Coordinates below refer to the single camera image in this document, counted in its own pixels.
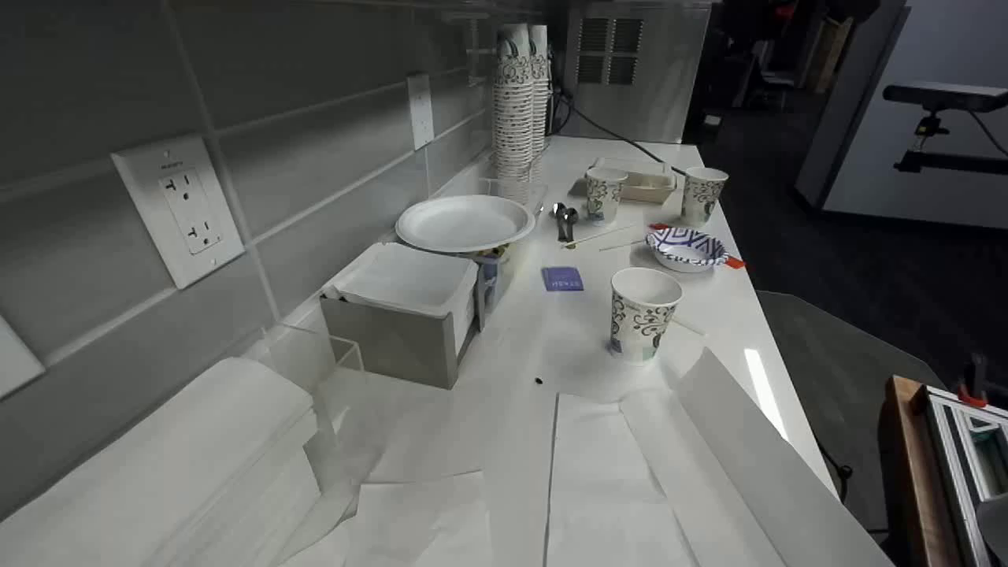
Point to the patterned paper cup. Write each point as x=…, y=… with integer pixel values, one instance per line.
x=602, y=195
x=643, y=318

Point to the container under plate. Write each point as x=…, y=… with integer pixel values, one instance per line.
x=494, y=281

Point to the purple tea packet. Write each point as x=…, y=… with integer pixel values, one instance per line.
x=562, y=278

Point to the white paper plate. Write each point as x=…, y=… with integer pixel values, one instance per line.
x=460, y=221

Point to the metal spoon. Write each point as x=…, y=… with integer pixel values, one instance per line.
x=558, y=216
x=573, y=221

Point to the white napkin box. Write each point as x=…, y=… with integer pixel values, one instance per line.
x=406, y=311

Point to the small white tray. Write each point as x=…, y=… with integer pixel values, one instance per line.
x=648, y=187

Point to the stack of paper cups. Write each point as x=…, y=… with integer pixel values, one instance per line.
x=515, y=106
x=540, y=84

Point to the blue patterned bowl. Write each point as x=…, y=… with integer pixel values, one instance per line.
x=684, y=251

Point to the clear acrylic holder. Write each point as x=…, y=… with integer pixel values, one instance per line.
x=335, y=364

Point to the white container at back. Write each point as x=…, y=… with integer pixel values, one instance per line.
x=700, y=195

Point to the small orange piece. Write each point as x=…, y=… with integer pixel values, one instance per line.
x=737, y=262

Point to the large white paper sheet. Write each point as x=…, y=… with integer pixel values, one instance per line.
x=608, y=491

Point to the white cabinet door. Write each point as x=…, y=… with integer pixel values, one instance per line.
x=635, y=66

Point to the white paper strip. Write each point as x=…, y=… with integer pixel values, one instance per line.
x=768, y=474

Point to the grey chair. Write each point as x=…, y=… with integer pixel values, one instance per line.
x=841, y=379

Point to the folded white paper stack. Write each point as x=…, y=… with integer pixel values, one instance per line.
x=179, y=474

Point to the wooden box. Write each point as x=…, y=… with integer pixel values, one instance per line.
x=909, y=474

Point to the white panel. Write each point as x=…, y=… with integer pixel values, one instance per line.
x=946, y=200

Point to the black equipment stand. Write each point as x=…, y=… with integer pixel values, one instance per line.
x=946, y=96

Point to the white wall power outlet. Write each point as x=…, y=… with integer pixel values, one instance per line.
x=179, y=209

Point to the white wall switch plate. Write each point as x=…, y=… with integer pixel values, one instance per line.
x=14, y=364

